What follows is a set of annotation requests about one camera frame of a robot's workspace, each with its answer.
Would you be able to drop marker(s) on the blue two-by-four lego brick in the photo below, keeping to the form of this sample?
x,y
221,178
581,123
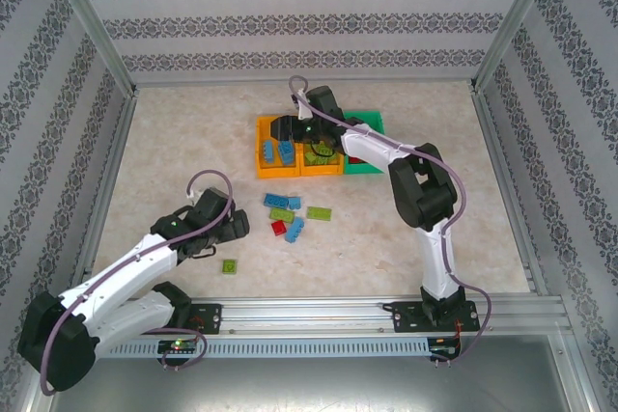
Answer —
x,y
286,152
294,230
275,201
268,150

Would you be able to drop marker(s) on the green two-by-four lego brick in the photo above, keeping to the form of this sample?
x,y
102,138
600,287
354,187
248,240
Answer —
x,y
319,214
310,158
328,157
282,215

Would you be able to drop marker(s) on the green two-by-two lego brick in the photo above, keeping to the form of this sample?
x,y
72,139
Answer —
x,y
230,266

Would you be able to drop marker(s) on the red two-by-four lego brick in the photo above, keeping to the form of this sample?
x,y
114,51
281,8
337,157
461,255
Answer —
x,y
355,160

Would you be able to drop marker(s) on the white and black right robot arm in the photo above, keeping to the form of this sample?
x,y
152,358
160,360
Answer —
x,y
376,149

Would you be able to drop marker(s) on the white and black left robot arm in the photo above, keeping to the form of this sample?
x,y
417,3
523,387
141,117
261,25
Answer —
x,y
120,269

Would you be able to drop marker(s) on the orange plastic bin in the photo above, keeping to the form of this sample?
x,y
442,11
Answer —
x,y
318,170
277,171

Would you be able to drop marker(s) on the red two-by-two lego brick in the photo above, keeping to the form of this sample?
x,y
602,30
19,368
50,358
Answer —
x,y
278,229

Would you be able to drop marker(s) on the green plastic bin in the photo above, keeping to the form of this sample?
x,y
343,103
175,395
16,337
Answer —
x,y
372,118

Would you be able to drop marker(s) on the small blue lego brick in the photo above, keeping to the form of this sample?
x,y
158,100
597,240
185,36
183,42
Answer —
x,y
295,204

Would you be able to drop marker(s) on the small circuit board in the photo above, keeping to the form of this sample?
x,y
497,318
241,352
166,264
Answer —
x,y
444,351
177,346

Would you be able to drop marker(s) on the grey metal sheet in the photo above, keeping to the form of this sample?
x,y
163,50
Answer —
x,y
338,383

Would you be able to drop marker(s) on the aluminium rear rail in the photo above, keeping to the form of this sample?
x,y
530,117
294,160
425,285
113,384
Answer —
x,y
241,81

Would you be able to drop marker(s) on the aluminium side rail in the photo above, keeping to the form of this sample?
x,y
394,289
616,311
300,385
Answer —
x,y
113,166
502,180

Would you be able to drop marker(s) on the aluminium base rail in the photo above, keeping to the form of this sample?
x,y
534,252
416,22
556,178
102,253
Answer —
x,y
309,315

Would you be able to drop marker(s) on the aluminium frame post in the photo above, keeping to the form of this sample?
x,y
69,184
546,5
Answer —
x,y
92,21
516,21

